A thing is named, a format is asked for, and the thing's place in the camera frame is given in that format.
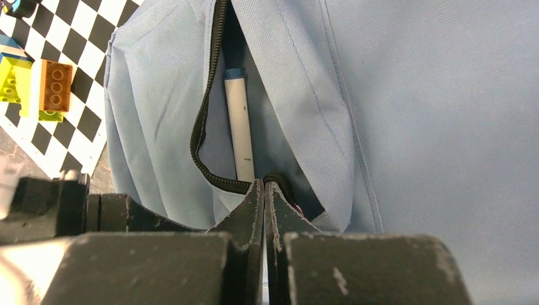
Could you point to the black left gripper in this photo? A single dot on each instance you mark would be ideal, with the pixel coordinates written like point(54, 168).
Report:
point(44, 209)

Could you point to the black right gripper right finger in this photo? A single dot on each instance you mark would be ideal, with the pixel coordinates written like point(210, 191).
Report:
point(306, 266)

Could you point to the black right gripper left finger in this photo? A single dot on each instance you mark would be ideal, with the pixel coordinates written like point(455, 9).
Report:
point(222, 265)

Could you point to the blue student backpack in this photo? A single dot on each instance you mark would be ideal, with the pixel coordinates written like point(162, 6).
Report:
point(385, 117)

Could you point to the blue white marker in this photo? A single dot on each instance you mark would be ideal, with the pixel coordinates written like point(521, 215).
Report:
point(236, 97)

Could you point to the orange yellow toy block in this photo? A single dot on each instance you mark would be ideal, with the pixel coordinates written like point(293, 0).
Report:
point(54, 90)

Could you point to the green toy block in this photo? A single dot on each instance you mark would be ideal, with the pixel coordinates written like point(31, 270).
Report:
point(16, 83)

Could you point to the black white chessboard mat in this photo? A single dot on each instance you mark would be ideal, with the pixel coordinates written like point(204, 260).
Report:
point(74, 33)

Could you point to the blue white toy block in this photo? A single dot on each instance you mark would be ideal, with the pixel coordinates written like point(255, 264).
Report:
point(9, 47)

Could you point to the blue owl toy figure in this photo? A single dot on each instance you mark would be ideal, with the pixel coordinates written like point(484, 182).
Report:
point(19, 8)

